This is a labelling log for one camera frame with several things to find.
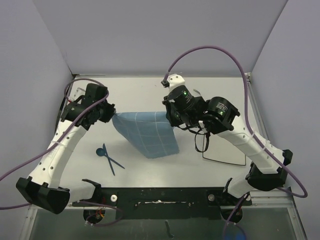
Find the blue checked cloth napkin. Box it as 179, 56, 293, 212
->
112, 111, 180, 159

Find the square white plate black rim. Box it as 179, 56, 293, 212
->
202, 134, 247, 167

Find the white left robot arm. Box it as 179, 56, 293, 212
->
16, 83, 116, 214

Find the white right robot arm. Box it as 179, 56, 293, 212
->
162, 85, 293, 205

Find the dark blue plastic knife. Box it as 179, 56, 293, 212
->
102, 143, 115, 176

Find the dark blue plastic spoon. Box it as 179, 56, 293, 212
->
96, 148, 125, 169

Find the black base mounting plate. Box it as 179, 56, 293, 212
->
72, 186, 252, 221

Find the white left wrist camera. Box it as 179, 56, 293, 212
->
67, 87, 85, 103

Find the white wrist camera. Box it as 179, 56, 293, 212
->
67, 87, 85, 103
160, 74, 186, 93

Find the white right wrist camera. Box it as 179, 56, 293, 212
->
160, 74, 186, 93

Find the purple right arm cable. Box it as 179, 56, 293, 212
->
166, 45, 308, 198

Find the aluminium frame rail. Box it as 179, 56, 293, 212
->
245, 72, 307, 240

